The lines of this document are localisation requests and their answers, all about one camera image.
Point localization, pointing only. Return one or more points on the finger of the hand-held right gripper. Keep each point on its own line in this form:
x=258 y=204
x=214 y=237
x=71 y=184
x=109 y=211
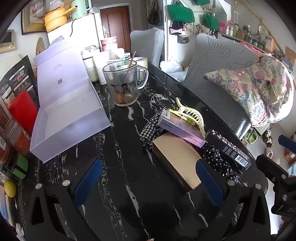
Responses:
x=270 y=166
x=288 y=143

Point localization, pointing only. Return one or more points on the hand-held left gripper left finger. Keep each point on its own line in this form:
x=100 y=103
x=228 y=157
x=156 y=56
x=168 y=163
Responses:
x=89 y=182

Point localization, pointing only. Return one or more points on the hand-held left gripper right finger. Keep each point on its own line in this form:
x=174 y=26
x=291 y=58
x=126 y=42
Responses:
x=209 y=185

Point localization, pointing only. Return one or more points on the black polka dot scrunchie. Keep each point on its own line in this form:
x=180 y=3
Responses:
x=217 y=160

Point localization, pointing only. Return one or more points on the long black cardboard box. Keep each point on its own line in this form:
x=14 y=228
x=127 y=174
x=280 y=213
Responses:
x=226 y=148

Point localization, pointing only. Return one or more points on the gold cardboard box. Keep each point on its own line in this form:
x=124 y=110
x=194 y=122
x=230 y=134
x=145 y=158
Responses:
x=173 y=153

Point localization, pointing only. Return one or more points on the purple cardboard box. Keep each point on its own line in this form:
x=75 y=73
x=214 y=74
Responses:
x=180 y=129

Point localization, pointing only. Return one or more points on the cream hair claw clip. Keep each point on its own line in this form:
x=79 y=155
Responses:
x=196 y=115

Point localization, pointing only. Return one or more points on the white gift box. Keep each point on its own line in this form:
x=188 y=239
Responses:
x=69 y=111

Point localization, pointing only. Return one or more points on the black white gingham scrunchie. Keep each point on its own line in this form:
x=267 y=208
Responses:
x=150 y=132

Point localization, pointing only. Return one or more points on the white slipper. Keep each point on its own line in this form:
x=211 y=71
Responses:
x=269 y=153

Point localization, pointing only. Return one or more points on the green slippers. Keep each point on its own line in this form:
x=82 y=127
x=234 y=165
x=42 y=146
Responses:
x=250 y=136

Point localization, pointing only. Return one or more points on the floral printed cushion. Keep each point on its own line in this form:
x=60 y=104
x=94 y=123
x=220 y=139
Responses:
x=254 y=92

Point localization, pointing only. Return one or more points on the jar with green lid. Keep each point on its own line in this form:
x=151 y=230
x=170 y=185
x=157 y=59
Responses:
x=20 y=165

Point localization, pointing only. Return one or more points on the small yellow round object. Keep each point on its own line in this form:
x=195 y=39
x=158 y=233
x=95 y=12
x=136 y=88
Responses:
x=10 y=187

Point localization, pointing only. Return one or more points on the brown cardboard box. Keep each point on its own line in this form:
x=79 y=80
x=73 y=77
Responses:
x=290 y=55

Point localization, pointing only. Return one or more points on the clear jar brown contents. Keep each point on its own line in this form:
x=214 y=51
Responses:
x=13 y=134

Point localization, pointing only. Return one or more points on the red canister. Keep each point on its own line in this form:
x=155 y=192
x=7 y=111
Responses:
x=23 y=109

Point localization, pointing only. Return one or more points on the glass mug with cartoon print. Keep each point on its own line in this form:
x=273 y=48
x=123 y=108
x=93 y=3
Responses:
x=120 y=78

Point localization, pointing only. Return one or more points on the white cylindrical cup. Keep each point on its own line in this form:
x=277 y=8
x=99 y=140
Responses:
x=101 y=69

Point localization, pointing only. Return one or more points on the shelf of bottles and jars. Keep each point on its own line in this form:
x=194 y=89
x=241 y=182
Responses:
x=249 y=34

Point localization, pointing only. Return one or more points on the chair with grey leaf cover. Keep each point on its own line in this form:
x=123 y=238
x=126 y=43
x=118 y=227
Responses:
x=148 y=44
x=208 y=60

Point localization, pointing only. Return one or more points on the white bottle with clear lid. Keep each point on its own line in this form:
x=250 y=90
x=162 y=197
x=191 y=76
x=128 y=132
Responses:
x=90 y=64

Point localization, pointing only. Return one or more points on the clear plastic bag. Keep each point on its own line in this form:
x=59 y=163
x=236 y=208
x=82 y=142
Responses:
x=172 y=68

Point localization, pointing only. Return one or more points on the black printed pouch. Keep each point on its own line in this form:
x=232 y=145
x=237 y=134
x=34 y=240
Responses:
x=20 y=74

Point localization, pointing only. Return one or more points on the thin stirring stick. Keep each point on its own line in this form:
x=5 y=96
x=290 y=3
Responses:
x=131 y=60

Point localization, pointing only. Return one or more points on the clear tape roll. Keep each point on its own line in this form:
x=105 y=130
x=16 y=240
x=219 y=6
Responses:
x=142 y=61

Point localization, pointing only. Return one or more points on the pink cup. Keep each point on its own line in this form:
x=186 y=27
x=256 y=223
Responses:
x=108 y=44

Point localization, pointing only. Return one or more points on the small green handbag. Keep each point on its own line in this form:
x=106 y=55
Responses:
x=211 y=22

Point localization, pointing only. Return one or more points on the woven straw fan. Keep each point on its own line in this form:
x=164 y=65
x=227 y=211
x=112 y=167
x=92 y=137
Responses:
x=39 y=46

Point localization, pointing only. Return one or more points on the white refrigerator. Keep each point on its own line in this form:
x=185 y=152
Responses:
x=81 y=27

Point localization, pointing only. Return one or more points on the brown door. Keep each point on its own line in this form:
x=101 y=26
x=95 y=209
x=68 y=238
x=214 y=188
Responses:
x=115 y=25

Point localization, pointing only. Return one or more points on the large green handbag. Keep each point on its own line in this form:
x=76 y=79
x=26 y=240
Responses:
x=180 y=12

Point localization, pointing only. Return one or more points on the pale green electric kettle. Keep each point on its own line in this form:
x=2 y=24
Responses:
x=78 y=9

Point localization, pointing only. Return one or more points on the dark hanging bag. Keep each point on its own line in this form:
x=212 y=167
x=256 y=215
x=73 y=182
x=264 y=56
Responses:
x=153 y=16

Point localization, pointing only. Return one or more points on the wall intercom panel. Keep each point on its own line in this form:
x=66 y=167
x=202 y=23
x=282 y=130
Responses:
x=7 y=40

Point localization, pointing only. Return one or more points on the framed wall picture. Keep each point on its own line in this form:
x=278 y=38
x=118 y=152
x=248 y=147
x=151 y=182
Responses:
x=32 y=16

